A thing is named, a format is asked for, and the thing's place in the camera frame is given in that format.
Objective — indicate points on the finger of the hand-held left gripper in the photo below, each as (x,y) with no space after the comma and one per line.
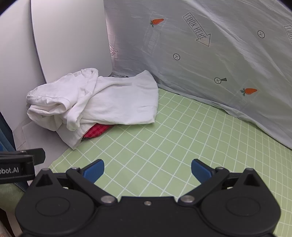
(34,155)

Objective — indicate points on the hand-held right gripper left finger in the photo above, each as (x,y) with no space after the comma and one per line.
(94,170)

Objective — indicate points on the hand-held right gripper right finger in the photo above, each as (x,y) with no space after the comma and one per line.
(201,171)

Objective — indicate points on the blue cloth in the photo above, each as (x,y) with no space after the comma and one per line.
(5,134)

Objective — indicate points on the red checked cloth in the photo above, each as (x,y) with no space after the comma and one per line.
(95,131)

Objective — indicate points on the grey carrot printed blanket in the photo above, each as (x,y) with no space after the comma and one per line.
(205,57)

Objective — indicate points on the white curved board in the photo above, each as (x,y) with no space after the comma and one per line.
(68,36)

